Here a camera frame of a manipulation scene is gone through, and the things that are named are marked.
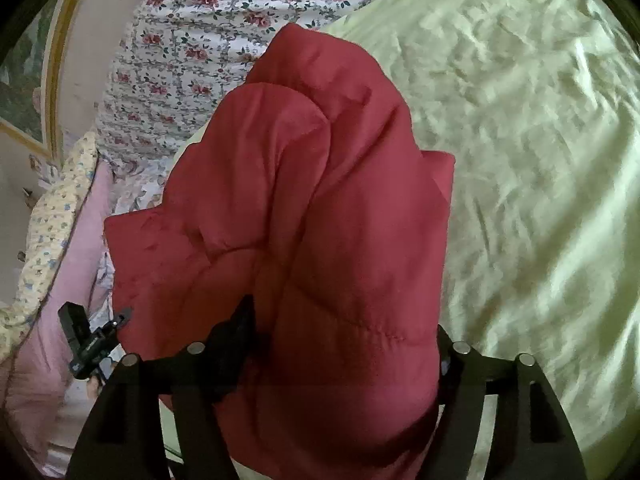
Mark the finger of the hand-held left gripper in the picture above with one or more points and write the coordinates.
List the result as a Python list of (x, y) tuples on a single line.
[(120, 320)]

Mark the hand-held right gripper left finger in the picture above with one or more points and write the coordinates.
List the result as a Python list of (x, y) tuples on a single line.
[(231, 350)]

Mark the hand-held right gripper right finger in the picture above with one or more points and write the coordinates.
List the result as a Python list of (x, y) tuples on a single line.
[(450, 360)]

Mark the red quilted jacket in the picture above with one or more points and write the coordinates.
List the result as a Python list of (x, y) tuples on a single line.
[(310, 240)]

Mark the pink blanket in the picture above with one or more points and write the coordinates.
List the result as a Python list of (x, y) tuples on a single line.
[(65, 310)]

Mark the yellow floral pillow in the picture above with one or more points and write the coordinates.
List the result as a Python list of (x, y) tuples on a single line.
[(55, 220)]

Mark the light green bed sheet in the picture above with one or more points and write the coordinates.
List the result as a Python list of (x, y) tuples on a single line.
[(540, 160)]

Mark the rose floral duvet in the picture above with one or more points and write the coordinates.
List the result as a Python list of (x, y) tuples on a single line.
[(200, 50)]

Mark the gold framed wall picture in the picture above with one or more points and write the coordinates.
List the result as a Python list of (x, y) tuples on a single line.
[(35, 75)]

